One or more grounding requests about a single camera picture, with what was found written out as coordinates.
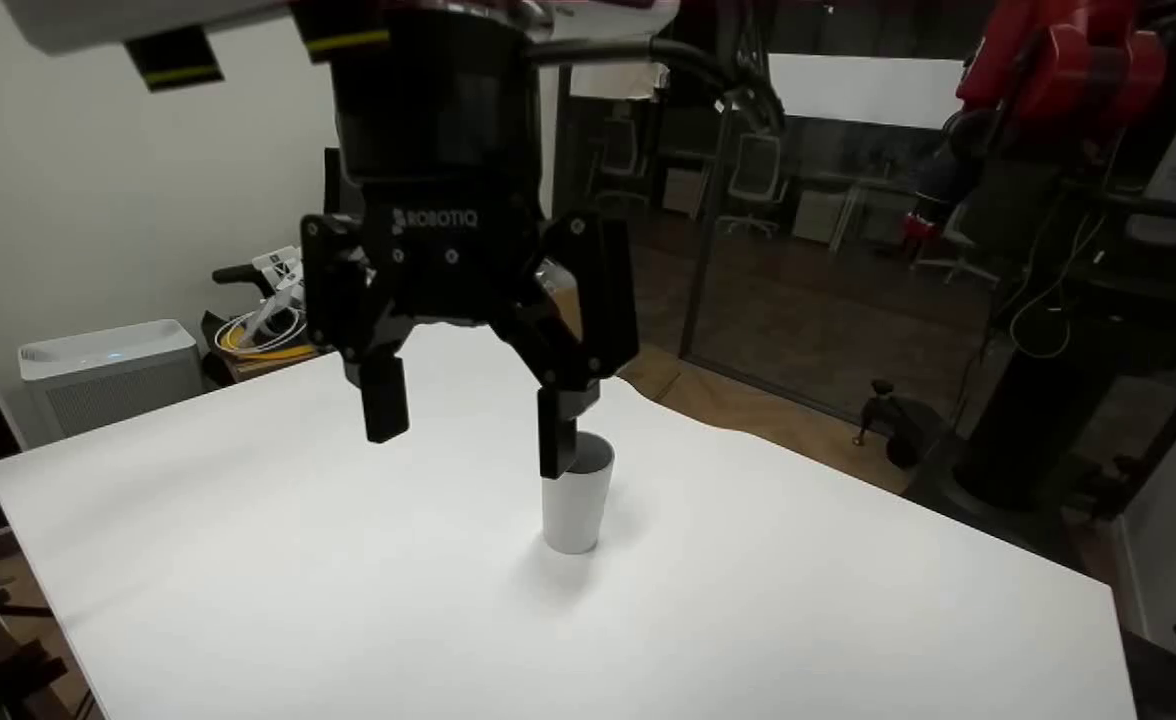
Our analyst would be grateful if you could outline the red robot in background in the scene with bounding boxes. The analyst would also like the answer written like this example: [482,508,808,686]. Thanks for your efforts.
[901,0,1176,252]

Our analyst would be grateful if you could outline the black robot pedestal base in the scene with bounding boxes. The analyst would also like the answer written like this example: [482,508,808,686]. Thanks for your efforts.
[901,314,1176,565]

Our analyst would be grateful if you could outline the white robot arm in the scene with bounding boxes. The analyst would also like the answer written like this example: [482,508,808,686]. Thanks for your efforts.
[0,0,677,481]

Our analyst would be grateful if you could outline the white mug with dark inside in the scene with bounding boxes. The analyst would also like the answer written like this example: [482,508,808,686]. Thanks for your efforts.
[544,432,614,555]

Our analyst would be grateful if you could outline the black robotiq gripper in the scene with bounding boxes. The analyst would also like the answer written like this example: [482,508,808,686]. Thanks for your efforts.
[295,10,635,481]

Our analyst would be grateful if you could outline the white air purifier box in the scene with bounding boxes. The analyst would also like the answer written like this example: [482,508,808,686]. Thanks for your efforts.
[15,321,205,434]

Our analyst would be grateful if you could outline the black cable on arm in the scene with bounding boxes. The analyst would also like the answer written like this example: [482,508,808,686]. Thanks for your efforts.
[526,34,793,137]

